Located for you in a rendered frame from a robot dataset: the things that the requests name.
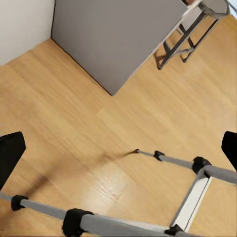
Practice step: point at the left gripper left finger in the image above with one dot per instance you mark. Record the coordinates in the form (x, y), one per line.
(12, 147)

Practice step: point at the taboret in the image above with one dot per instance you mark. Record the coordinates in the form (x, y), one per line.
(216, 9)

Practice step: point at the camera tripod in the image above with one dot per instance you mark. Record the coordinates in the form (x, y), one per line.
(77, 222)

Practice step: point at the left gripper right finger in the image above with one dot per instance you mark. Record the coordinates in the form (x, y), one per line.
(229, 147)

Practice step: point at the desk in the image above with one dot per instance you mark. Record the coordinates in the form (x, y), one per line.
(113, 39)

